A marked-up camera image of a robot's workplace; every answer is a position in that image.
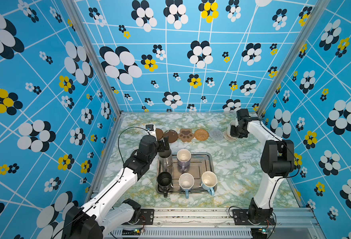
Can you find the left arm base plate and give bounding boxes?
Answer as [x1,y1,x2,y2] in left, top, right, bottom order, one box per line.
[123,209,154,226]

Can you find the purple ceramic mug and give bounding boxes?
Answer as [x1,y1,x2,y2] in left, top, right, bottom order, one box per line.
[176,149,191,173]

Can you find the blue handled cream mug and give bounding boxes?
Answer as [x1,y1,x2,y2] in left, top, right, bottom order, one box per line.
[201,171,218,196]

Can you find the metal serving tray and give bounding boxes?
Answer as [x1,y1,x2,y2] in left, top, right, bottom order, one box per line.
[156,152,214,195]

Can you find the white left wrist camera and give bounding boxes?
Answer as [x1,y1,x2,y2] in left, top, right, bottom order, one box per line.
[145,124,157,138]

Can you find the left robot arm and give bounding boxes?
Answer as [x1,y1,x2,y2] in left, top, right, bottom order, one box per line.
[53,135,168,239]

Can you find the aluminium corner post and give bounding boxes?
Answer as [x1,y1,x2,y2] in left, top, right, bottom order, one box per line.
[257,0,330,117]
[62,0,121,118]

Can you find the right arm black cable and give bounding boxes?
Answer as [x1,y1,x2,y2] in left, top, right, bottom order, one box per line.
[227,118,302,239]

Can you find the aluminium corner post left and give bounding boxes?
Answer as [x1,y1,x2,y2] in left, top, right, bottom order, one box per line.
[62,0,121,118]

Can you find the aluminium corner post right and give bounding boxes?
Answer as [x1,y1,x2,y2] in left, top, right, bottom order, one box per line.
[257,0,330,117]

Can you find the black mug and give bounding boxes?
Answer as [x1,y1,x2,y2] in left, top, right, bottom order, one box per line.
[157,172,172,198]

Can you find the white ceramic mug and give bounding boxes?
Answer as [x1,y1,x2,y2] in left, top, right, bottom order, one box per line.
[226,120,238,138]

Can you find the plain brown round coaster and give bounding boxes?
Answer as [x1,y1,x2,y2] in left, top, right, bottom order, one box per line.
[155,128,163,140]

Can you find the paw print cork coaster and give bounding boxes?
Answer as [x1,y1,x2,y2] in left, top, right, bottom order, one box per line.
[178,128,194,142]

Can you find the grey woven round coaster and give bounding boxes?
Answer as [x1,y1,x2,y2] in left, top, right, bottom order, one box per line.
[209,128,224,141]

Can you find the scratched brown round coaster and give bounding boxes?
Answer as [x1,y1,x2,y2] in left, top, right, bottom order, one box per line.
[163,129,178,143]

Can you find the aluminium front rail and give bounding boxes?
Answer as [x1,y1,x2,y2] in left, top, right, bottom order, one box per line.
[104,207,325,239]

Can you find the light blue mug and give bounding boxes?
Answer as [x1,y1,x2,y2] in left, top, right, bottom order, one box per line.
[178,173,195,199]

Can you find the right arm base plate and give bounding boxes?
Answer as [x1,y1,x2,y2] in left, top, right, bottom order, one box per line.
[230,209,275,226]

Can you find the rattan wicker round coaster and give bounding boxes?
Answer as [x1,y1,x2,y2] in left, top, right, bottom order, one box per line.
[194,128,209,141]

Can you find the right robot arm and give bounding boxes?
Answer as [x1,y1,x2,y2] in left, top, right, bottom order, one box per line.
[229,109,295,224]

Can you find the stainless steel cup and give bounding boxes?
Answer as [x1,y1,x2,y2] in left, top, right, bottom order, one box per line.
[158,149,173,171]

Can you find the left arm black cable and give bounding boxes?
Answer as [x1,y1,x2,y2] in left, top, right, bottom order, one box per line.
[51,126,152,239]

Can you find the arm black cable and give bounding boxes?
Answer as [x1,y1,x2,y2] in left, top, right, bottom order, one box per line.
[227,118,302,239]
[51,126,152,239]

